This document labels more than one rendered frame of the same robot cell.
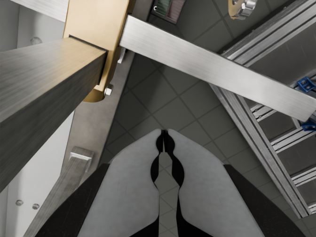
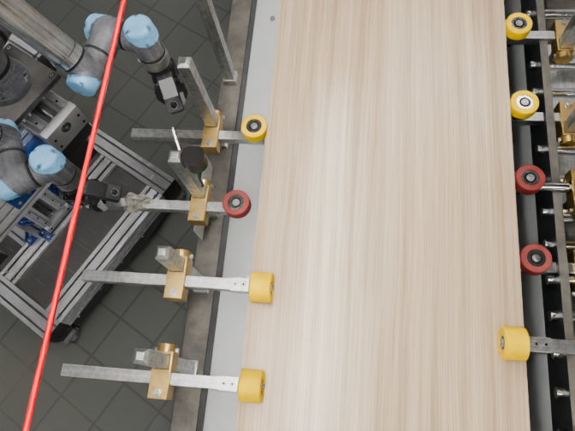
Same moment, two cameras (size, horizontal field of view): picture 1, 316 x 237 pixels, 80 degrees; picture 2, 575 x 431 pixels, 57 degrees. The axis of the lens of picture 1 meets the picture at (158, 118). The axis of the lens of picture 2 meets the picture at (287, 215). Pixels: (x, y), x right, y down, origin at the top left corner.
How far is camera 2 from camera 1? 1.56 m
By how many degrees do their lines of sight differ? 7
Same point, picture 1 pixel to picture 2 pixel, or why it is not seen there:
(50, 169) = (263, 56)
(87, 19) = (212, 132)
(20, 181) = not seen: hidden behind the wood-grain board
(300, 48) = (94, 230)
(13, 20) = not seen: hidden behind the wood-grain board
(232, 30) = (161, 239)
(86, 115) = (231, 105)
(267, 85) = (152, 134)
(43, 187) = (267, 38)
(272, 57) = (115, 215)
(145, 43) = (196, 132)
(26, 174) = not seen: hidden behind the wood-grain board
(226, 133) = (121, 137)
